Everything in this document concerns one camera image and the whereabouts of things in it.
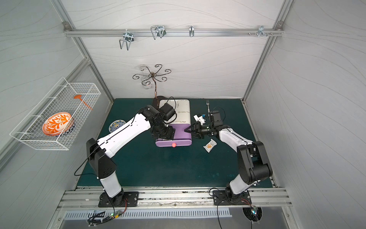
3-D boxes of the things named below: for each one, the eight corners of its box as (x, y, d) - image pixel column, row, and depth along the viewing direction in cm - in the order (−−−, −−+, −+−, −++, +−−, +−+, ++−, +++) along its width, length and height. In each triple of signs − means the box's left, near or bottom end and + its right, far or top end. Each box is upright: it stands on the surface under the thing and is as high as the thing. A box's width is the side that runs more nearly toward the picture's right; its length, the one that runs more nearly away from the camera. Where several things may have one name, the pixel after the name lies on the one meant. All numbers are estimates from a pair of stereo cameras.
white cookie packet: (203, 147, 95) (203, 146, 93) (210, 140, 99) (211, 138, 97) (209, 152, 93) (209, 151, 91) (216, 144, 97) (217, 143, 95)
